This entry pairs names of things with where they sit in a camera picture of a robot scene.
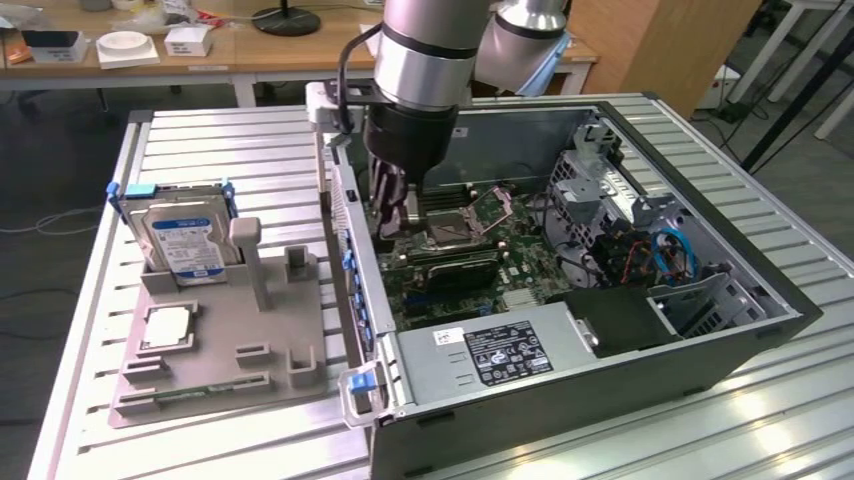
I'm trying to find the black plastic shroud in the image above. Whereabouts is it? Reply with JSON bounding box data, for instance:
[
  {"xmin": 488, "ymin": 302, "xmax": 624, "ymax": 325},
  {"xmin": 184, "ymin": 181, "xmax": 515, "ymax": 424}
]
[{"xmin": 564, "ymin": 288, "xmax": 682, "ymax": 359}]

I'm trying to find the blue wire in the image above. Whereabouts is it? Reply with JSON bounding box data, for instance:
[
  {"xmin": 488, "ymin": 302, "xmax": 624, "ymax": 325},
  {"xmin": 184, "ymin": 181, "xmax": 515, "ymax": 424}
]
[{"xmin": 650, "ymin": 227, "xmax": 699, "ymax": 286}]

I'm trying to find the white table frame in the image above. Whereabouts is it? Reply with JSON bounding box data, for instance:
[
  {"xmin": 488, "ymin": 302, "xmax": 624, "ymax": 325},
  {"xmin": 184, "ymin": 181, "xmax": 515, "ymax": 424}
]
[{"xmin": 726, "ymin": 0, "xmax": 854, "ymax": 141}]

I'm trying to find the grey metal drive cage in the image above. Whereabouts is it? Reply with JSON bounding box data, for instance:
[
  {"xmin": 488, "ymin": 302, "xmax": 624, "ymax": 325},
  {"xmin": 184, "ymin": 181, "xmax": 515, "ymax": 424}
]
[{"xmin": 644, "ymin": 264, "xmax": 788, "ymax": 337}]

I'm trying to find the black graphics card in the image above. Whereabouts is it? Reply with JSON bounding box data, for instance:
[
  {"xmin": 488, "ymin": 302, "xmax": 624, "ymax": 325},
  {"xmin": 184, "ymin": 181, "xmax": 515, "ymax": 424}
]
[{"xmin": 383, "ymin": 247, "xmax": 503, "ymax": 296}]

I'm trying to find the black round lamp base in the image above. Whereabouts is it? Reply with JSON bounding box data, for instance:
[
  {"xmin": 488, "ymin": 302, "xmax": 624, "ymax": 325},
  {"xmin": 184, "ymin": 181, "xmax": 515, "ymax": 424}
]
[{"xmin": 251, "ymin": 0, "xmax": 323, "ymax": 37}]

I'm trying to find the grey parts rack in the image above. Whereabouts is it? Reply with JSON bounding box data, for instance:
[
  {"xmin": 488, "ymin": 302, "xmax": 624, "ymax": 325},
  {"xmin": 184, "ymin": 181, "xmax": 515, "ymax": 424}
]
[{"xmin": 105, "ymin": 216, "xmax": 339, "ymax": 431}]

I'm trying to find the hard disk with blue caddy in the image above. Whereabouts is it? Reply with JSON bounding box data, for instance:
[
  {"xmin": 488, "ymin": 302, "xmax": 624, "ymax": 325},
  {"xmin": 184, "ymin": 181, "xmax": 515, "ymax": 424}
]
[{"xmin": 105, "ymin": 180, "xmax": 243, "ymax": 289}]

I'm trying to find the CPU socket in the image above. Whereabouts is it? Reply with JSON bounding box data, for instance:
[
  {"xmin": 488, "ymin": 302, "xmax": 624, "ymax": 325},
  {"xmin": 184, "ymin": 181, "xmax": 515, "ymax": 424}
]
[{"xmin": 423, "ymin": 209, "xmax": 499, "ymax": 249}]

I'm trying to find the white square box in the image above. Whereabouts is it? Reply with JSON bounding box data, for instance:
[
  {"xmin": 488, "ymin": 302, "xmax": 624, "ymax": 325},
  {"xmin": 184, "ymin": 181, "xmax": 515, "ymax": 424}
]
[{"xmin": 95, "ymin": 32, "xmax": 161, "ymax": 71}]

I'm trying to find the green motherboard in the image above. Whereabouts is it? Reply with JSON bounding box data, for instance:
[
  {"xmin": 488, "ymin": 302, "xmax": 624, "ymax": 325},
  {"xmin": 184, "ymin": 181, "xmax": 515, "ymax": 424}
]
[{"xmin": 372, "ymin": 174, "xmax": 575, "ymax": 329}]

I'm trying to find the clear latch with blue tab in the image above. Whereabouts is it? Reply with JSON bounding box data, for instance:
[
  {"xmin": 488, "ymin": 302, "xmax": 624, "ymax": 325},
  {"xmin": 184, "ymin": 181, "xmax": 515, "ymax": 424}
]
[{"xmin": 336, "ymin": 362, "xmax": 395, "ymax": 429}]

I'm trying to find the black open PC case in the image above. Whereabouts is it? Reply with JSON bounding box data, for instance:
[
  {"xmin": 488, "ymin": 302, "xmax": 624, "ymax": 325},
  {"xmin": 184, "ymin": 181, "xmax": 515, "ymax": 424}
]
[{"xmin": 312, "ymin": 97, "xmax": 826, "ymax": 480}]

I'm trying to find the grey power supply unit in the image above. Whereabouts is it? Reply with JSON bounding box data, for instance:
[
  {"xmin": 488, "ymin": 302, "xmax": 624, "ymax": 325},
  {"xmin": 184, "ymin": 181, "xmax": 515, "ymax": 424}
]
[{"xmin": 392, "ymin": 302, "xmax": 599, "ymax": 406}]

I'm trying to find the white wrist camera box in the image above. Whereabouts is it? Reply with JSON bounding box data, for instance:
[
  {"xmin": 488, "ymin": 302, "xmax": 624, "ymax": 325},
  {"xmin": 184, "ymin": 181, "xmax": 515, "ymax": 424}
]
[{"xmin": 304, "ymin": 82, "xmax": 367, "ymax": 134}]

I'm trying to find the white box with dark lid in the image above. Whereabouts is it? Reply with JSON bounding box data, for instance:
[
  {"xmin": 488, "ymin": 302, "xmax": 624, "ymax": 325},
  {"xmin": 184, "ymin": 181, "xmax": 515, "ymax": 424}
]
[{"xmin": 20, "ymin": 29, "xmax": 91, "ymax": 65}]

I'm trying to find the silver CPU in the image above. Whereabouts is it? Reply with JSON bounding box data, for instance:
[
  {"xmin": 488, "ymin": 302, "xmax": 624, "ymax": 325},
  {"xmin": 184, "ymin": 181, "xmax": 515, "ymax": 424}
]
[{"xmin": 143, "ymin": 309, "xmax": 192, "ymax": 349}]

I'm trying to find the black diagonal pole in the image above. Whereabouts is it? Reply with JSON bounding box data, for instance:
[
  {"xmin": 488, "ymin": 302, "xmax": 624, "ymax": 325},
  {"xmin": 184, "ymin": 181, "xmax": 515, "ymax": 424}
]
[{"xmin": 739, "ymin": 29, "xmax": 854, "ymax": 174}]

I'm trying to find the white floor cable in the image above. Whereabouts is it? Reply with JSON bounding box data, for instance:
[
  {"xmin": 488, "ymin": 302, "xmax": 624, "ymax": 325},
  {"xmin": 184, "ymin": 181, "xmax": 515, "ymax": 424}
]
[{"xmin": 0, "ymin": 202, "xmax": 108, "ymax": 236}]

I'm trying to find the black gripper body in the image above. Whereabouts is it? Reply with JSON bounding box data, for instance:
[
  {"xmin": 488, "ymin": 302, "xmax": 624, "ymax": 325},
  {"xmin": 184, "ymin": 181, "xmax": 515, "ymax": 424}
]
[{"xmin": 363, "ymin": 103, "xmax": 459, "ymax": 184}]

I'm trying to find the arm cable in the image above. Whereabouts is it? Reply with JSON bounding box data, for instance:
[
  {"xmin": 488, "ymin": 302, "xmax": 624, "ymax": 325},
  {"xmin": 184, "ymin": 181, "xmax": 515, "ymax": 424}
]
[{"xmin": 336, "ymin": 23, "xmax": 387, "ymax": 135}]

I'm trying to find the green RAM stick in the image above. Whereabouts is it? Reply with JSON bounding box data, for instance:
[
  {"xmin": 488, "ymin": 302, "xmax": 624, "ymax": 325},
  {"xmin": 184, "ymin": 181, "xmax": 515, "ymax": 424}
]
[{"xmin": 151, "ymin": 383, "xmax": 241, "ymax": 401}]

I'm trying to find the wooden cabinet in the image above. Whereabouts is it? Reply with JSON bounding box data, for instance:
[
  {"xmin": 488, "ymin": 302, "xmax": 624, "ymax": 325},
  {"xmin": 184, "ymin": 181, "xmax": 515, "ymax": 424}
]
[{"xmin": 566, "ymin": 0, "xmax": 762, "ymax": 121}]

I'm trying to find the metal socket cover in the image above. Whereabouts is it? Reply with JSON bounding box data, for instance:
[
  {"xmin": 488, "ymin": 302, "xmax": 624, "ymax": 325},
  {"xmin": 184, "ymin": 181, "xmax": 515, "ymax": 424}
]
[{"xmin": 466, "ymin": 183, "xmax": 523, "ymax": 222}]

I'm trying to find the beige card retention latch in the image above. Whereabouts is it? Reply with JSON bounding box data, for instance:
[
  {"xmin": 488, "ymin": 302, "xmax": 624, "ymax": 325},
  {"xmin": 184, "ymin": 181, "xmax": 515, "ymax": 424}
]
[{"xmin": 312, "ymin": 130, "xmax": 340, "ymax": 195}]

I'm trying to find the silver metal disk bay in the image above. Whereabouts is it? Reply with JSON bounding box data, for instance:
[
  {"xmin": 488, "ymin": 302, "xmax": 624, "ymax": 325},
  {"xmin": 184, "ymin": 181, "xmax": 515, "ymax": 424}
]
[{"xmin": 543, "ymin": 119, "xmax": 688, "ymax": 251}]

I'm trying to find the white cardboard box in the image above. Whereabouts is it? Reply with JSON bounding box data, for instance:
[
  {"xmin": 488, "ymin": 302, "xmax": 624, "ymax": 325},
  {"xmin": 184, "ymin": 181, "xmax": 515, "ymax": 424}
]
[{"xmin": 163, "ymin": 25, "xmax": 215, "ymax": 57}]

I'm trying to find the wooden desk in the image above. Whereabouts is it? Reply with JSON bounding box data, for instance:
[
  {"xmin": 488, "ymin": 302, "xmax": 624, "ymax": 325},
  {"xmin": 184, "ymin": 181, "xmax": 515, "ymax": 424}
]
[{"xmin": 0, "ymin": 0, "xmax": 599, "ymax": 109}]

